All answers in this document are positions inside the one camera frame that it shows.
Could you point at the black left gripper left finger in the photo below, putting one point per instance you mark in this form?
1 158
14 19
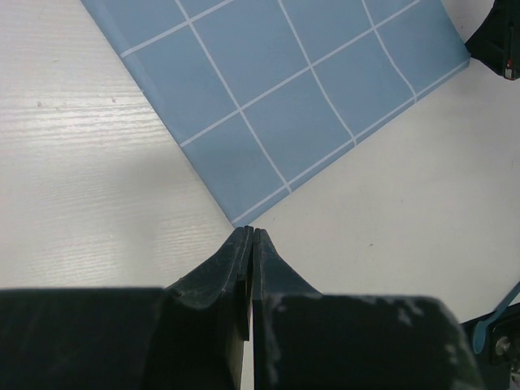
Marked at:
189 335

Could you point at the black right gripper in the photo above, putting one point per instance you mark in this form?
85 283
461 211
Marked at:
495 43

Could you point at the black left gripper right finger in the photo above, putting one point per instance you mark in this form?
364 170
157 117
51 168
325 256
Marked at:
304 339

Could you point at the blue grid placemat cloth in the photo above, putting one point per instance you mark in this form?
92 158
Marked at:
263 95

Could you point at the blue plastic spoon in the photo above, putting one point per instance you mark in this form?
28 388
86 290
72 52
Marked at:
480 332

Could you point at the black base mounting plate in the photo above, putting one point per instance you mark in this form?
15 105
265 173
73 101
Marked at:
498 363

